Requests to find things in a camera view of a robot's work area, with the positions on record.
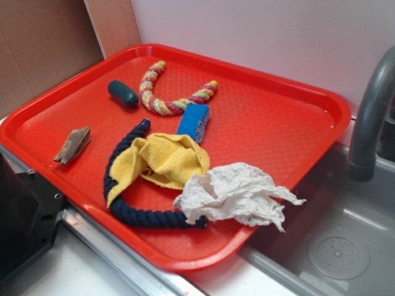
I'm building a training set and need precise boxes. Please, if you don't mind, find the red plastic tray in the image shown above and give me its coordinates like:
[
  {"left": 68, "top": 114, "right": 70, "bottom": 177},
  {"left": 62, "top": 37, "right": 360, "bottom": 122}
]
[{"left": 1, "top": 44, "right": 351, "bottom": 272}]

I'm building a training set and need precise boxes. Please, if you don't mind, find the yellow cloth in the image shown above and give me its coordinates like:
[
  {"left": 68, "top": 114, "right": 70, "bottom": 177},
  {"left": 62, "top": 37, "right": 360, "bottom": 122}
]
[{"left": 105, "top": 133, "right": 210, "bottom": 207}]

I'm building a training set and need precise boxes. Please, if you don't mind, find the grey toy faucet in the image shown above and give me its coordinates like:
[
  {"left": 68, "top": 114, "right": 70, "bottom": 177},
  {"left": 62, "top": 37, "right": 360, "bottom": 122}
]
[{"left": 347, "top": 47, "right": 394, "bottom": 182}]

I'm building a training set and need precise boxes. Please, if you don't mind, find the brown wood chip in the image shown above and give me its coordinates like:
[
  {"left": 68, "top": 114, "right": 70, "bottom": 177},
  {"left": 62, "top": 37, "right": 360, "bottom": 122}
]
[{"left": 53, "top": 126, "right": 91, "bottom": 166}]

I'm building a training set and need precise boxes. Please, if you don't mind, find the navy blue twisted rope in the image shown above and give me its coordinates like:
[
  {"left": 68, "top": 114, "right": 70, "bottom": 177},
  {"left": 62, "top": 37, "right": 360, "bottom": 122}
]
[{"left": 103, "top": 118, "right": 209, "bottom": 229}]

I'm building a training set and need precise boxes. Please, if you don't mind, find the multicolour twisted rope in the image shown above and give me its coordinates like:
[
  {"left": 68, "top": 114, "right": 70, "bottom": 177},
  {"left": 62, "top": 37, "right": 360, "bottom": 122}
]
[{"left": 138, "top": 60, "right": 219, "bottom": 117}]

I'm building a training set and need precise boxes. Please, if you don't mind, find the brown cardboard panel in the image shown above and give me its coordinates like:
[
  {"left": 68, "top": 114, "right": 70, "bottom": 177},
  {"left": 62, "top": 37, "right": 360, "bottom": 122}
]
[{"left": 1, "top": 1, "right": 141, "bottom": 118}]

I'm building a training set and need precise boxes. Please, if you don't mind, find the white crumpled paper towel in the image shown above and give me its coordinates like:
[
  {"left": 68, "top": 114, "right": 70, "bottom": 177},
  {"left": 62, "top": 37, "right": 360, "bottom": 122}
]
[{"left": 173, "top": 162, "right": 306, "bottom": 232}]

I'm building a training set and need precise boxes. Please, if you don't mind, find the blue sponge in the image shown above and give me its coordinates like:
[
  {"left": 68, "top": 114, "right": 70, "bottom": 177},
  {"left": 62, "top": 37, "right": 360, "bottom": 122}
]
[{"left": 177, "top": 104, "right": 210, "bottom": 144}]

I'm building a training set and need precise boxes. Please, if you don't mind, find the dark green capsule block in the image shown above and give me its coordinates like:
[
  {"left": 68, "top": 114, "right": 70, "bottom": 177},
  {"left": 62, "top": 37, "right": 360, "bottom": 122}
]
[{"left": 107, "top": 80, "right": 139, "bottom": 108}]

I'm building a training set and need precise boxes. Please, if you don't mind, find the grey toy sink basin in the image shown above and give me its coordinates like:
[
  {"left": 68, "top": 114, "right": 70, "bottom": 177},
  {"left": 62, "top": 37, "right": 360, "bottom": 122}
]
[{"left": 239, "top": 144, "right": 394, "bottom": 295}]

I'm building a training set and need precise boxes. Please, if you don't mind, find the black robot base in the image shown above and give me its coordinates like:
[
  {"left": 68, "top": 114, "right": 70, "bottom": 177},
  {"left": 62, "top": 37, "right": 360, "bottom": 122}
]
[{"left": 1, "top": 156, "right": 65, "bottom": 284}]

